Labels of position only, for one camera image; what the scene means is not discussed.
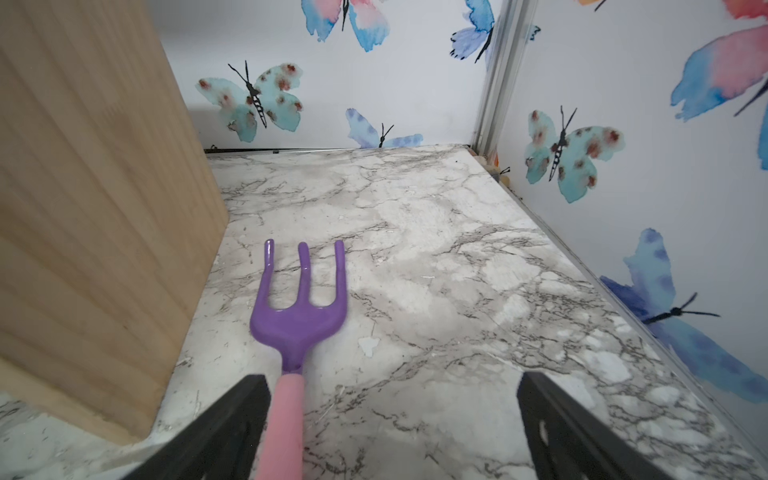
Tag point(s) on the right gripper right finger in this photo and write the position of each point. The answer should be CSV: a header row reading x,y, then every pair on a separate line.
x,y
567,442

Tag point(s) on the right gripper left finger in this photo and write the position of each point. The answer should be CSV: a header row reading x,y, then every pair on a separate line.
x,y
221,443

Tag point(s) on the wooden two-tier shelf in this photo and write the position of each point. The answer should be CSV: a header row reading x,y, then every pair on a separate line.
x,y
110,215

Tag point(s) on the purple toy garden fork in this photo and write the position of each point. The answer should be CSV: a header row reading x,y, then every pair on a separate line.
x,y
293,332

